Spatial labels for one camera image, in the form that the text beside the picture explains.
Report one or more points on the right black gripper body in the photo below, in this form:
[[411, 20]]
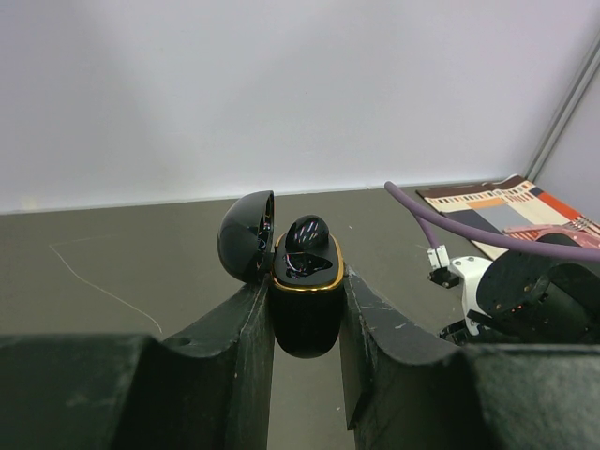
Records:
[[524, 298]]

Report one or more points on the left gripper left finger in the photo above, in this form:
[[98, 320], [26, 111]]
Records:
[[205, 387]]

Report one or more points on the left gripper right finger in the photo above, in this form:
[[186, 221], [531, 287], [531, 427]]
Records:
[[405, 388]]

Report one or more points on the glossy black charging case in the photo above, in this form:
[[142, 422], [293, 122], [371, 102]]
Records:
[[305, 293]]

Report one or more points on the orange patterned cloth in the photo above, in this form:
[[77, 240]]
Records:
[[493, 206]]

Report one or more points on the aluminium frame rail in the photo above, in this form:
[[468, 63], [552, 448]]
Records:
[[564, 111]]

